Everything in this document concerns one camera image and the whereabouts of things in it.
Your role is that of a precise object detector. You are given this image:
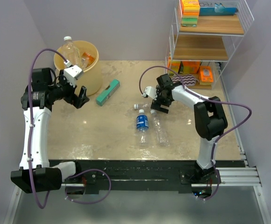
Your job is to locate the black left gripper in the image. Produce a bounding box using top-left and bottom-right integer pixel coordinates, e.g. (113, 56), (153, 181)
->
(49, 70), (89, 108)

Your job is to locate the blue label clear bottle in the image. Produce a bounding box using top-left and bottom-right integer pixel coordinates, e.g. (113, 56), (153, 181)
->
(136, 109), (149, 147)

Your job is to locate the slim clear bottle white cap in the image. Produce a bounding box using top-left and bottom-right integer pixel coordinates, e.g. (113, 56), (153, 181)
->
(150, 110), (169, 147)

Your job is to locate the orange label clear bottle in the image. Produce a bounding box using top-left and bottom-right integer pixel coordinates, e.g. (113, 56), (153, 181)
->
(81, 52), (95, 70)

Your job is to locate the large clear square bottle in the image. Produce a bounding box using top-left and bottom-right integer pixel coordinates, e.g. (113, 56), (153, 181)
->
(62, 36), (82, 68)

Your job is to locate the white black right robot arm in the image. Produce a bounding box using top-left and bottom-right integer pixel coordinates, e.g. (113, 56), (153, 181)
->
(144, 74), (228, 183)

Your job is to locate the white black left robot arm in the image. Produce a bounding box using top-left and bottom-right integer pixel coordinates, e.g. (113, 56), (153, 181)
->
(11, 65), (89, 194)

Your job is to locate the yellow plastic bin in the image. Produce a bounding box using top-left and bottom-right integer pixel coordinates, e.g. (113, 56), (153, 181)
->
(57, 40), (102, 96)

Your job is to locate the teal rectangular box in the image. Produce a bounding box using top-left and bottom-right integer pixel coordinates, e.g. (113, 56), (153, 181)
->
(96, 79), (120, 106)

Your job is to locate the purple wavy pattern pouch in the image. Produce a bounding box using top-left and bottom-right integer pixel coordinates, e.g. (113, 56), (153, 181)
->
(171, 74), (199, 87)

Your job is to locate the sponge pack bottom shelf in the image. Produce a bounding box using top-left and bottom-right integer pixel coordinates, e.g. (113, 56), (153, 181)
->
(167, 57), (181, 73)

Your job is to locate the orange box bottom shelf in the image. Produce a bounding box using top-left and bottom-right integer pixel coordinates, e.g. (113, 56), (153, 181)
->
(182, 61), (200, 74)

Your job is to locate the orange box right bottom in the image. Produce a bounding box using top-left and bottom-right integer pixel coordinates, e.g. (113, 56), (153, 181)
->
(198, 66), (214, 83)

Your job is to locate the stacked colourful sponges top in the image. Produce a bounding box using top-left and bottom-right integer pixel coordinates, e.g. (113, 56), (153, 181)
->
(180, 0), (200, 27)

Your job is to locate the blue box on shelf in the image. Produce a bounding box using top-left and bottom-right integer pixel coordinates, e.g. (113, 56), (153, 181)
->
(199, 1), (238, 16)

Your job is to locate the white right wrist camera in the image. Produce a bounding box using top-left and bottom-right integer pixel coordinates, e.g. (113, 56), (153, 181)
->
(142, 86), (157, 100)

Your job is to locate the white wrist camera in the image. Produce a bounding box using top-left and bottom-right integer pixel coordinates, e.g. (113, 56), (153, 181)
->
(64, 60), (84, 87)
(142, 86), (157, 100)

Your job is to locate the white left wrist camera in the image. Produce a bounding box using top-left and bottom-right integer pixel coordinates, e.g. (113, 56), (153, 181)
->
(64, 60), (84, 87)

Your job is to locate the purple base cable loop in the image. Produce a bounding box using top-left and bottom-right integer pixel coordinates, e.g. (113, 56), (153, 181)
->
(64, 169), (112, 205)

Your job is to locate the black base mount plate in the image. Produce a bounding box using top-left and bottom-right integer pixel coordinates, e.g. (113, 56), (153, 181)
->
(49, 160), (246, 196)

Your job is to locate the white wire shelf rack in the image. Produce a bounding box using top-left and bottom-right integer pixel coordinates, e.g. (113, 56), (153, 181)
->
(165, 0), (254, 89)

